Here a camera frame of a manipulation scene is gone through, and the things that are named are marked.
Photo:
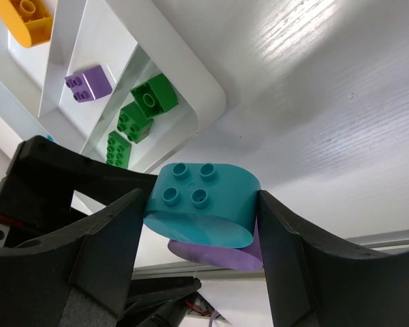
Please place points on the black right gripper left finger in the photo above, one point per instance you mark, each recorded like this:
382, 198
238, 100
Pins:
78, 275

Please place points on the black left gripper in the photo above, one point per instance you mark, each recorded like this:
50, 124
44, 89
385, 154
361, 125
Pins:
48, 187

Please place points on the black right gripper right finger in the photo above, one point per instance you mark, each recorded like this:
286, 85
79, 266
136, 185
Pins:
315, 278

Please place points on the purple oval lego brick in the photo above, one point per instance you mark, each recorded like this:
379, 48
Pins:
247, 258

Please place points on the green long lego brick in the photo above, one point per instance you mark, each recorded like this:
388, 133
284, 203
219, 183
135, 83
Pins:
118, 150

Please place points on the purple square lego brick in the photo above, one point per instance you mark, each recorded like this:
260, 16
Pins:
89, 84

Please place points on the teal oval lego brick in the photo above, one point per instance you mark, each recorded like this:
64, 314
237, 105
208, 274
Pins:
210, 204

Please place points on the green rounded lego brick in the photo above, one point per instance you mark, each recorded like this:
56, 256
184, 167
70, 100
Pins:
156, 96

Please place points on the yellow oval lego brick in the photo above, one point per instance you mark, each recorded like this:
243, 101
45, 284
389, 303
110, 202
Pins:
29, 21

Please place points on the white compartment tray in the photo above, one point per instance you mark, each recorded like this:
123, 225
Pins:
74, 71

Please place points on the green square lego brick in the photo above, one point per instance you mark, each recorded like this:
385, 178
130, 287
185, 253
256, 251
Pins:
133, 123

